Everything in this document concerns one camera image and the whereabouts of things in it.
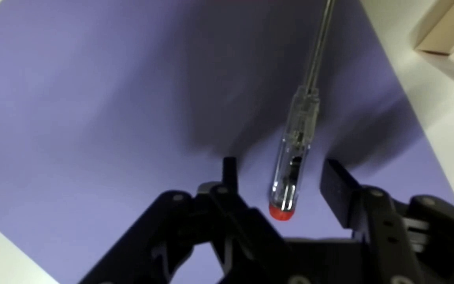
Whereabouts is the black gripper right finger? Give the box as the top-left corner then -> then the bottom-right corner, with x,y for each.
319,158 -> 454,284

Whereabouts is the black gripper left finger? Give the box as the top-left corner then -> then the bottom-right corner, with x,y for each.
78,157 -> 292,284

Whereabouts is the clear screwdriver red cap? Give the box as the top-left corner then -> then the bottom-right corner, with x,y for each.
267,0 -> 338,223

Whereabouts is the purple paper sheet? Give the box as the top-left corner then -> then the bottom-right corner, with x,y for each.
0,0 -> 454,284

